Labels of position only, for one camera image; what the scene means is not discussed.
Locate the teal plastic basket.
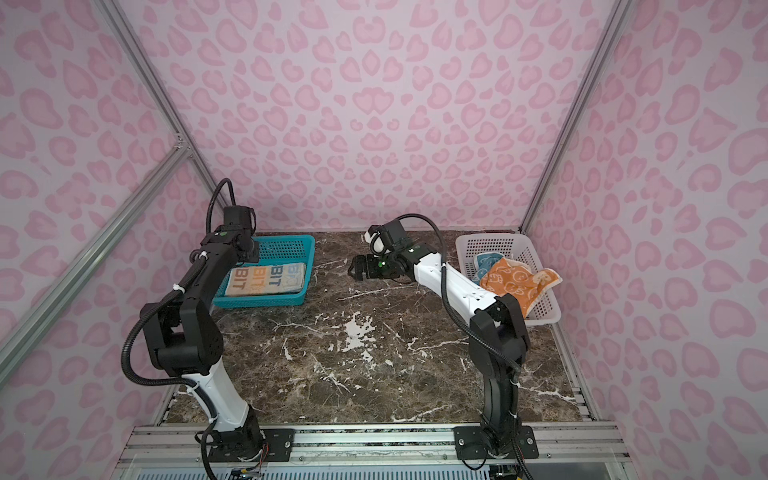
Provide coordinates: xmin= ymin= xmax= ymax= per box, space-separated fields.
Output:
xmin=213 ymin=235 xmax=316 ymax=309

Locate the cream rabbit print towel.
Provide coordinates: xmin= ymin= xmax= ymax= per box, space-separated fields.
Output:
xmin=225 ymin=263 xmax=306 ymax=297

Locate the orange patterned towel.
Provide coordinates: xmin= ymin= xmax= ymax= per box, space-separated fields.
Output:
xmin=479 ymin=258 xmax=563 ymax=316

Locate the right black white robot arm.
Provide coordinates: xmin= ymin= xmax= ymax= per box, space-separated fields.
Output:
xmin=348 ymin=244 xmax=530 ymax=459

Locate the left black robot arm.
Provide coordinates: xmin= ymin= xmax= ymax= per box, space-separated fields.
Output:
xmin=131 ymin=228 xmax=264 ymax=458

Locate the blue patterned towel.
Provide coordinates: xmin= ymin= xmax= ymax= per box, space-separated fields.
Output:
xmin=472 ymin=252 xmax=505 ymax=285

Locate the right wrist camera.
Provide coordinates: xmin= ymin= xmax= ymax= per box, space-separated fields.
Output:
xmin=363 ymin=219 xmax=413 ymax=256

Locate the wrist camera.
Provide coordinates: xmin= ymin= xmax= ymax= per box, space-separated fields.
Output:
xmin=363 ymin=219 xmax=413 ymax=256
xmin=221 ymin=205 xmax=256 ymax=237

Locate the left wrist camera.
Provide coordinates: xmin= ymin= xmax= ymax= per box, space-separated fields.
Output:
xmin=221 ymin=205 xmax=256 ymax=237

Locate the aluminium frame post left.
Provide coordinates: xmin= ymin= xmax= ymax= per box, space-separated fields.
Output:
xmin=93 ymin=0 xmax=217 ymax=193

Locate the aluminium frame post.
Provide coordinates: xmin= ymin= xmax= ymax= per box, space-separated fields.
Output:
xmin=93 ymin=0 xmax=217 ymax=193
xmin=519 ymin=0 xmax=637 ymax=234

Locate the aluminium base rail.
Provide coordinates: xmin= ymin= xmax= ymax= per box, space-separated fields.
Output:
xmin=110 ymin=419 xmax=637 ymax=480

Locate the aluminium frame strut left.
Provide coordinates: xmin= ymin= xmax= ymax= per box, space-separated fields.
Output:
xmin=1 ymin=142 xmax=190 ymax=385

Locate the aluminium frame post right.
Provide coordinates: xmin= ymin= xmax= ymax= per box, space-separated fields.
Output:
xmin=519 ymin=0 xmax=637 ymax=234

